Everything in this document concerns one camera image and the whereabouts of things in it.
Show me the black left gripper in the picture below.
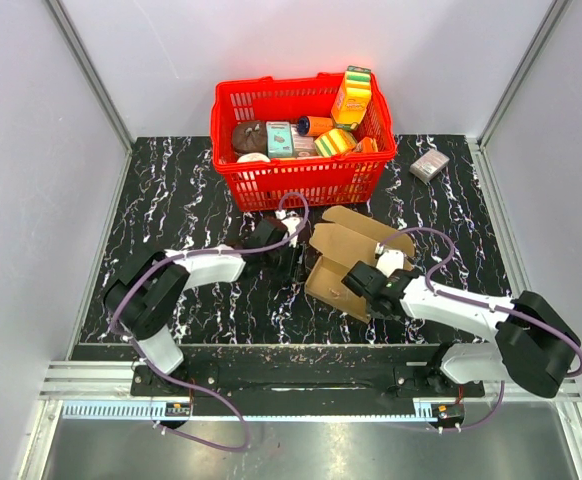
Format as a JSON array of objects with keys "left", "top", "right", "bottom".
[{"left": 263, "top": 240, "right": 309, "bottom": 285}]

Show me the small clear plastic packet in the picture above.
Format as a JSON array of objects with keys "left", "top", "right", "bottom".
[{"left": 327, "top": 287, "right": 342, "bottom": 298}]

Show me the brown cardboard box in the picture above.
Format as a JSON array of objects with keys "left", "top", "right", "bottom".
[{"left": 304, "top": 205, "right": 415, "bottom": 324}]

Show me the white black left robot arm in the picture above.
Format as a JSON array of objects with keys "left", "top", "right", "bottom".
[{"left": 103, "top": 211, "right": 306, "bottom": 396}]

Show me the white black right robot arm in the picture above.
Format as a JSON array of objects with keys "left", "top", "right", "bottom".
[{"left": 341, "top": 261, "right": 582, "bottom": 399}]

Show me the pink small food box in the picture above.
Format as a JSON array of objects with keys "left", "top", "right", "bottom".
[{"left": 290, "top": 124, "right": 318, "bottom": 158}]

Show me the teal small carton box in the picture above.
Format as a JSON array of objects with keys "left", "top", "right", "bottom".
[{"left": 265, "top": 121, "right": 294, "bottom": 158}]

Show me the tall orange sponge box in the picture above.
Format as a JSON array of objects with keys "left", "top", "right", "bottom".
[{"left": 331, "top": 66, "right": 372, "bottom": 131}]

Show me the red plastic shopping basket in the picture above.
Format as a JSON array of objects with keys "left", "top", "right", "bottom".
[{"left": 210, "top": 66, "right": 397, "bottom": 212}]

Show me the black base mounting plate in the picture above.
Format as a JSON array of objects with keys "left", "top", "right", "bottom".
[{"left": 130, "top": 342, "right": 487, "bottom": 401}]

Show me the white round lid container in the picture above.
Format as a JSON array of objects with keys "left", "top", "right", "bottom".
[{"left": 237, "top": 152, "right": 270, "bottom": 164}]

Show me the brown round chocolate cake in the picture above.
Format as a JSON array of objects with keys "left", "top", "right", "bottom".
[{"left": 231, "top": 120, "right": 268, "bottom": 155}]

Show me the white wrapped tissue pack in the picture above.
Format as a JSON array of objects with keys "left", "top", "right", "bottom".
[{"left": 409, "top": 149, "right": 449, "bottom": 184}]

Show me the yellow green sponge pack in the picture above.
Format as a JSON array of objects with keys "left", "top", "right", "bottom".
[{"left": 314, "top": 128, "right": 358, "bottom": 157}]

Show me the orange cylindrical can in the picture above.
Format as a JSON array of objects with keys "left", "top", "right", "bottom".
[{"left": 297, "top": 116, "right": 334, "bottom": 137}]

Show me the orange snack packet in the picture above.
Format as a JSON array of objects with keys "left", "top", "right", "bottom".
[{"left": 352, "top": 137, "right": 378, "bottom": 154}]

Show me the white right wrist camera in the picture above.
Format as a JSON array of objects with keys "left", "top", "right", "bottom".
[{"left": 375, "top": 243, "right": 405, "bottom": 277}]

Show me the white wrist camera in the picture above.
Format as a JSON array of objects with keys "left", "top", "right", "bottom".
[
  {"left": 375, "top": 243, "right": 405, "bottom": 277},
  {"left": 275, "top": 209, "right": 303, "bottom": 248}
]

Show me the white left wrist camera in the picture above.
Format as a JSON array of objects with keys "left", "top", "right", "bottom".
[{"left": 275, "top": 209, "right": 303, "bottom": 248}]

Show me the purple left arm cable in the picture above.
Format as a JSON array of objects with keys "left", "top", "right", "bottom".
[{"left": 108, "top": 192, "right": 312, "bottom": 451}]

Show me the aluminium frame rail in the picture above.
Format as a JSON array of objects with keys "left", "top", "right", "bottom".
[{"left": 38, "top": 359, "right": 582, "bottom": 421}]

